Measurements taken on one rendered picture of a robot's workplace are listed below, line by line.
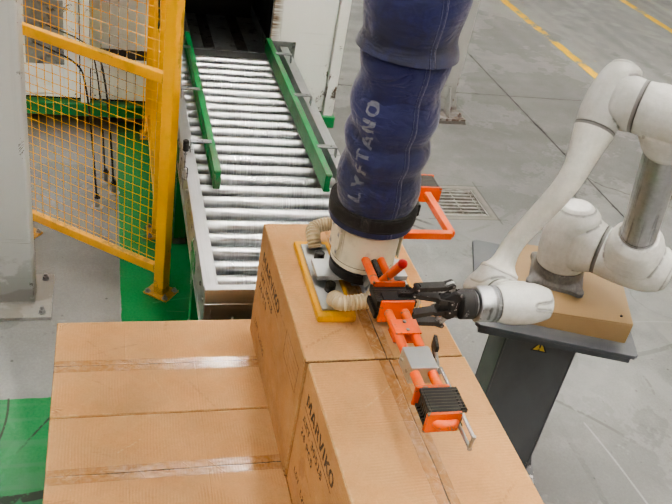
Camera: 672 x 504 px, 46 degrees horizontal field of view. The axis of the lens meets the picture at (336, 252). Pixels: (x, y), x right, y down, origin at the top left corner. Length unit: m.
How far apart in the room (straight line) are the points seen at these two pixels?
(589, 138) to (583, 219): 0.50
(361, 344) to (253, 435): 0.46
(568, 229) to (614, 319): 0.31
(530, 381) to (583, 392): 0.84
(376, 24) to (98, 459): 1.27
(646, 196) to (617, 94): 0.33
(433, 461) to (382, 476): 0.12
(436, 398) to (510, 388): 1.19
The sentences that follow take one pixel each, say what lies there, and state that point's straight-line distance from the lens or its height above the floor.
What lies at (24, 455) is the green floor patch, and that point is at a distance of 2.94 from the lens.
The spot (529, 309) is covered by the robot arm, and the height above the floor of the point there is 1.09.
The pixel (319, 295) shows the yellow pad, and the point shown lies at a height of 0.97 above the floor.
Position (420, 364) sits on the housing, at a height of 1.09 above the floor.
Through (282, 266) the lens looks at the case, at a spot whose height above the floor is 0.95.
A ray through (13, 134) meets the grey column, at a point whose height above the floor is 0.78.
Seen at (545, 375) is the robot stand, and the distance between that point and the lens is 2.78.
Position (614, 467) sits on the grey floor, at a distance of 3.35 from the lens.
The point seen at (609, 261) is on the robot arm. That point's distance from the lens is 2.49.
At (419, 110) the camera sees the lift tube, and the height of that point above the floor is 1.49.
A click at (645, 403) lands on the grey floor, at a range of 3.71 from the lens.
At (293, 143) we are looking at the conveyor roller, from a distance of 3.75.
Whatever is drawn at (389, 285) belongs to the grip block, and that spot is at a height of 1.09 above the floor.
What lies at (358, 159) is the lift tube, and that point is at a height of 1.35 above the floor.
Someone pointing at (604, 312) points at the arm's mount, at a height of 0.82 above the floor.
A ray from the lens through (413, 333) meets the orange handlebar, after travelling 1.80.
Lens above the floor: 2.18
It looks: 33 degrees down
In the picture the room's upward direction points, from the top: 11 degrees clockwise
